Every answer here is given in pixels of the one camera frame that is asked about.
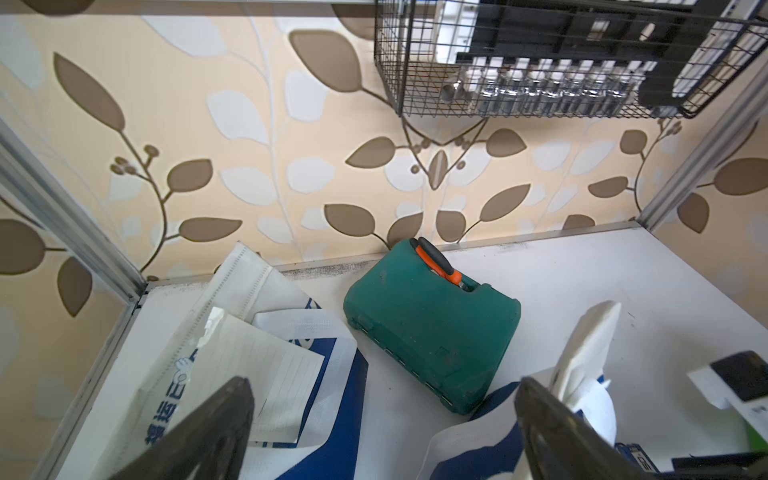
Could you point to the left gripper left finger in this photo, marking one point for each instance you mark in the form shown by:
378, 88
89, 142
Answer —
210, 443

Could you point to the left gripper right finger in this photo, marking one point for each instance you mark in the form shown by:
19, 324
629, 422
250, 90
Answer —
560, 445

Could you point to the blue white bag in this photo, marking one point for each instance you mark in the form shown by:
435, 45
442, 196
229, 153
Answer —
250, 289
490, 444

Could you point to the white receipt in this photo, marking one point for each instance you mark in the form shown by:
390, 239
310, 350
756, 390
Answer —
282, 375

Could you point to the blue black stapler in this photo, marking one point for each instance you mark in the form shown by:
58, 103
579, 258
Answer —
635, 454

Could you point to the green plastic tool case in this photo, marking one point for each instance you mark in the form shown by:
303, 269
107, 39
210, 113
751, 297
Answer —
451, 340

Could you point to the orange black screwdriver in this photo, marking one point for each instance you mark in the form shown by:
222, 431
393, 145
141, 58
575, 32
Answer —
438, 263

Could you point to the back wire basket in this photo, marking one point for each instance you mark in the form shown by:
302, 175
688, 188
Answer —
417, 85

